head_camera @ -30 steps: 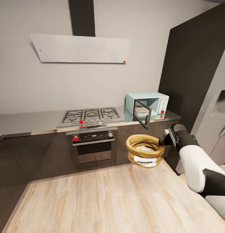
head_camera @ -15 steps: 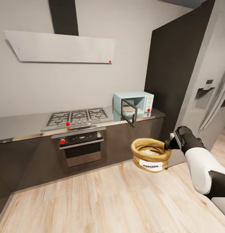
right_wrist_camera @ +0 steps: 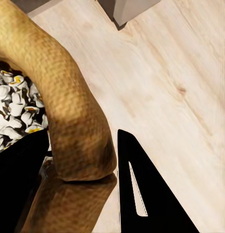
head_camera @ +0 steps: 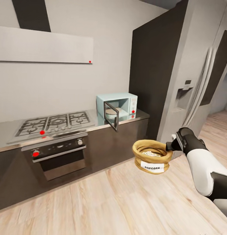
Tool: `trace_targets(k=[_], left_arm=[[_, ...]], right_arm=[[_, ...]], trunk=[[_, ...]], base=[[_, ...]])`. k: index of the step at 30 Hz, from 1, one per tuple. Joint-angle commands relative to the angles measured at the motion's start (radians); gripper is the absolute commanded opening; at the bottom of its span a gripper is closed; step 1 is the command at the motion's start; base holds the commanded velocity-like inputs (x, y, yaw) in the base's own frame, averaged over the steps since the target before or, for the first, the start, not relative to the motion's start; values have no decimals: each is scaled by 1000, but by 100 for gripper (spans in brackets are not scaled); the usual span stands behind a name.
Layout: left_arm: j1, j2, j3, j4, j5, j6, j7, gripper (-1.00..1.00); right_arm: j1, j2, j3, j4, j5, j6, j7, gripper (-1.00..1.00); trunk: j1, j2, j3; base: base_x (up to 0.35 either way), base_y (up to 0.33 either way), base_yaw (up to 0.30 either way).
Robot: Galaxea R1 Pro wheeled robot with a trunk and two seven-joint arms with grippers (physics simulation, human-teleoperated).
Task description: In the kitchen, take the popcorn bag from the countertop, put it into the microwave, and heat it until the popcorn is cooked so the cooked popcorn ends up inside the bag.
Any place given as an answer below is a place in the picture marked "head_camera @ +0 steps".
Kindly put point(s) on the range hood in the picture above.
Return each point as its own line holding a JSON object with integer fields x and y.
{"x": 35, "y": 42}

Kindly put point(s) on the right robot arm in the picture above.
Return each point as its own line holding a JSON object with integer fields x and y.
{"x": 209, "y": 175}

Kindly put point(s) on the fridge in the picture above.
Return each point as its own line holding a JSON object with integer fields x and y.
{"x": 178, "y": 64}

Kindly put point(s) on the microwave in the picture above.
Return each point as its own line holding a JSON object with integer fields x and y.
{"x": 113, "y": 105}

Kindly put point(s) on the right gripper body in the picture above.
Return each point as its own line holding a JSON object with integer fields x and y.
{"x": 173, "y": 146}

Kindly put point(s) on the oven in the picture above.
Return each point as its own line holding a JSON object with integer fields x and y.
{"x": 59, "y": 159}

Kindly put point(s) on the popcorn bag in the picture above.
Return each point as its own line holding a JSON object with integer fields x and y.
{"x": 152, "y": 164}

